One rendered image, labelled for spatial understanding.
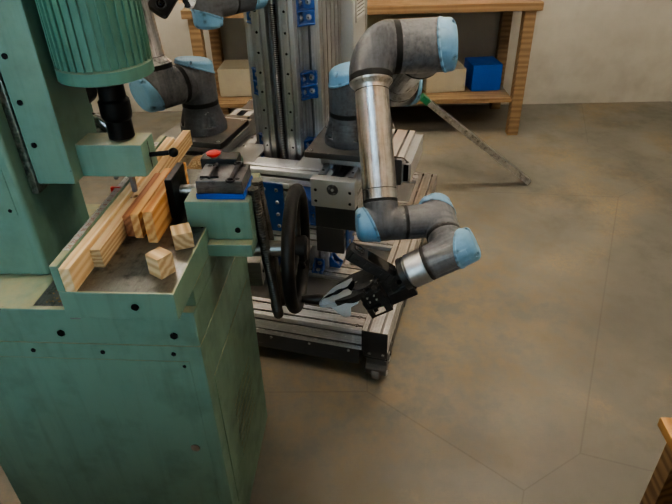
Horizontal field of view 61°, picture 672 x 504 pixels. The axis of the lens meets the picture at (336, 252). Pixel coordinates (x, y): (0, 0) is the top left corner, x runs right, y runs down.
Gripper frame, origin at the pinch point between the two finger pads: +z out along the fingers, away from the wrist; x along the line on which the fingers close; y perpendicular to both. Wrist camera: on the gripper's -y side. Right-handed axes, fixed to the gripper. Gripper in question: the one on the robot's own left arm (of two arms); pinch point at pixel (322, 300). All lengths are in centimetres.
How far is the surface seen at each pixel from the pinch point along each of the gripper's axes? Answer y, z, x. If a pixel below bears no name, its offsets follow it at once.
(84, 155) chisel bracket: -52, 25, 3
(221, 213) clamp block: -28.6, 6.8, 0.2
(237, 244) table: -21.6, 7.4, -1.4
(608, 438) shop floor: 104, -40, 25
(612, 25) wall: 97, -152, 346
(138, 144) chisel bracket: -48, 14, 3
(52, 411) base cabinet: -11, 64, -15
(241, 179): -32.3, -0.4, 2.2
